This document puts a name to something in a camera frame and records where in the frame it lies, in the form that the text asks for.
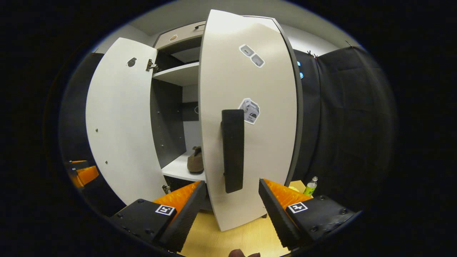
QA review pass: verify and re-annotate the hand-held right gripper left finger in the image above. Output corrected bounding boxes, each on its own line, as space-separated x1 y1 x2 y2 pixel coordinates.
107 180 207 253

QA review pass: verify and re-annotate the black door handle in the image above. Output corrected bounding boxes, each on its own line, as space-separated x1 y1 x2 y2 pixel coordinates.
221 109 245 194

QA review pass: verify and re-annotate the brown shoe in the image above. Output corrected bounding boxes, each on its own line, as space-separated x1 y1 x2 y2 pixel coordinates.
187 146 205 175

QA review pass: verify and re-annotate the green drink bottle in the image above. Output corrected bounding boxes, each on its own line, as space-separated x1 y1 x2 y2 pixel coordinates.
303 176 318 197

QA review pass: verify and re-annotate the white shoe cabinet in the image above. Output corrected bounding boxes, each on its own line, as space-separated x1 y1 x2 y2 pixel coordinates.
150 16 304 215

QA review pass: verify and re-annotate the white shoe cabinet door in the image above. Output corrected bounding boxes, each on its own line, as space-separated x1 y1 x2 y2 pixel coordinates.
198 9 298 232
85 37 168 206

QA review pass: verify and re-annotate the beige cabinet drawer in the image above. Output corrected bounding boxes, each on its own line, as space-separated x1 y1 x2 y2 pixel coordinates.
154 21 207 50

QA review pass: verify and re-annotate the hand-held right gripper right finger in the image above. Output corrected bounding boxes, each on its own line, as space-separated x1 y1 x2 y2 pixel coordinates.
258 178 358 251

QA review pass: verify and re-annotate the black backdrop cloth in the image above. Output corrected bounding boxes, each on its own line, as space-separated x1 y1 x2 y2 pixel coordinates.
59 45 397 215

